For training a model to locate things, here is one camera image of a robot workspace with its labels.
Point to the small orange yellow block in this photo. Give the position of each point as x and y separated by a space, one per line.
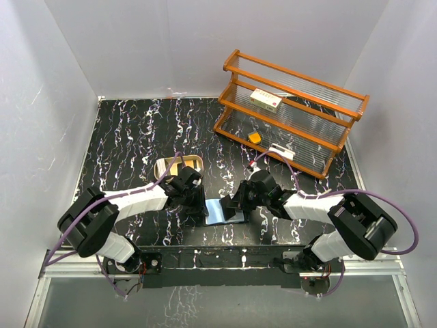
255 138

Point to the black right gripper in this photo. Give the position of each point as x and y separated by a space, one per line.
238 201

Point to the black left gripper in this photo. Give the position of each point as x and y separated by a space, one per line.
199 209

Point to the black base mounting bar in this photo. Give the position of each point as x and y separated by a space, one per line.
256 265

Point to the black blue card holder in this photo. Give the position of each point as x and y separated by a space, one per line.
216 216

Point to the beige oval plastic tray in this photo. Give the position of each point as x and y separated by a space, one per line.
177 165

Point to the stack of credit cards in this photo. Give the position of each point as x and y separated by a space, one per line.
160 167

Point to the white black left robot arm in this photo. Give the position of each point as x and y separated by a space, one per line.
88 223

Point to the white black small device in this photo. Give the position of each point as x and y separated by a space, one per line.
284 152

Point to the white red small box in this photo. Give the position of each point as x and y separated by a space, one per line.
265 100

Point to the orange wooden shelf rack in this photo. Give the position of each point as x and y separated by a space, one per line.
314 119

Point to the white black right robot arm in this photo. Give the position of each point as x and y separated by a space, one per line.
362 228

